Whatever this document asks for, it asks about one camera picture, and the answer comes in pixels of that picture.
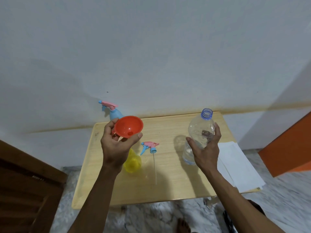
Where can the person's left thumb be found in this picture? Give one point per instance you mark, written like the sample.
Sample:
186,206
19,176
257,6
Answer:
133,139

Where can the clear plastic water bottle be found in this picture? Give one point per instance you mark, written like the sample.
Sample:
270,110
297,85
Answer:
200,126

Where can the person's foot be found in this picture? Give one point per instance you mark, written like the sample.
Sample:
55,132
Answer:
182,226

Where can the person's right forearm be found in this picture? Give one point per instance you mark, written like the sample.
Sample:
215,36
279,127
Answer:
237,203

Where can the brown wooden door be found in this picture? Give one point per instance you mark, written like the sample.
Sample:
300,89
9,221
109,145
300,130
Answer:
24,191

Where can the person's left hand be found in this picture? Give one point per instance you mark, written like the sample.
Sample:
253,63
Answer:
113,150

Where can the white paper sheets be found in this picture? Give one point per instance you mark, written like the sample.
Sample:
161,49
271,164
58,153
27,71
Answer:
239,167

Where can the red plastic funnel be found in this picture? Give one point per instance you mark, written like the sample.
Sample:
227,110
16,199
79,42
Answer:
128,126

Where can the yellow plastic spray bottle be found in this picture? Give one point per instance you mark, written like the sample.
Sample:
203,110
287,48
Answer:
133,163

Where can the orange cabinet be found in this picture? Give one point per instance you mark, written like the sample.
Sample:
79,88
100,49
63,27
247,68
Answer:
289,150

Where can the person's right hand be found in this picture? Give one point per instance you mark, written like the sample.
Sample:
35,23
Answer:
207,154

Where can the person's right thumb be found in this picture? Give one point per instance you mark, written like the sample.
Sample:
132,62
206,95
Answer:
192,143

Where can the person's left forearm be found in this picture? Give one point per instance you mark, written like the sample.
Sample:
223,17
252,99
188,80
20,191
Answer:
96,201

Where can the blue spray bottle pink trigger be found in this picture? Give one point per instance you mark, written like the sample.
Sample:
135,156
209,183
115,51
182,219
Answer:
114,113

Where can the pink blue spray trigger head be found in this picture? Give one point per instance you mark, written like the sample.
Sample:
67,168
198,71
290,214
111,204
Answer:
150,145

